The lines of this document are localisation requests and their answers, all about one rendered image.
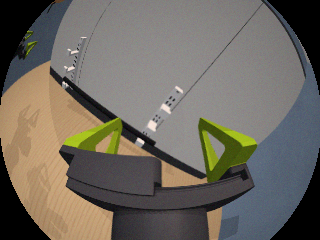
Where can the grey wall panel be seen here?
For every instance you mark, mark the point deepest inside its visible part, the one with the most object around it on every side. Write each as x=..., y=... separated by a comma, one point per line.
x=234, y=60

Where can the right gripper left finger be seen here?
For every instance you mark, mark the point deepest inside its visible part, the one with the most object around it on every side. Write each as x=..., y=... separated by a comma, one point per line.
x=88, y=140

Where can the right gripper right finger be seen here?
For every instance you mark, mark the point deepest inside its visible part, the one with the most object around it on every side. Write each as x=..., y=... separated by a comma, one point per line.
x=238, y=148

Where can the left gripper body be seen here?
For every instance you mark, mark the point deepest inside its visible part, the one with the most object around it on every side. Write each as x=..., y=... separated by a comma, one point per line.
x=22, y=52

